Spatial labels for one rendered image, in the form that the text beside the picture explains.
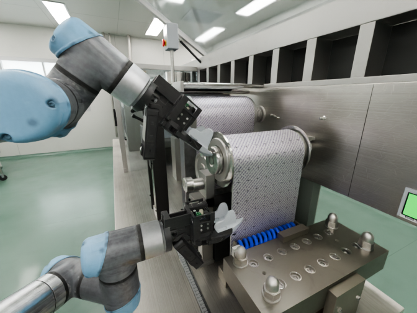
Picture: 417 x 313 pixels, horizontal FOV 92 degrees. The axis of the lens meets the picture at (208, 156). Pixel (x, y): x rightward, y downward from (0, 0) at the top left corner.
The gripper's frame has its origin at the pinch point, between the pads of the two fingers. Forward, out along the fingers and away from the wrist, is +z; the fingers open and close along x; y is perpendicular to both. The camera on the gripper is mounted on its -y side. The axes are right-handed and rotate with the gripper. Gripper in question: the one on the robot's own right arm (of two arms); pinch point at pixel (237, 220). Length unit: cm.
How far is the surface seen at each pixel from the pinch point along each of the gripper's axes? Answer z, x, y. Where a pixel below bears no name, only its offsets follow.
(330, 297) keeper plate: 10.1, -20.8, -8.5
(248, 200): 3.0, -0.2, 5.5
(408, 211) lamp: 29.4, -22.1, 7.9
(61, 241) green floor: -90, 175, -109
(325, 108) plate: 30.1, 1.7, 28.5
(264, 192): 8.0, -0.2, 6.9
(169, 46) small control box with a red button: -1, 58, 53
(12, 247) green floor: -132, 186, -109
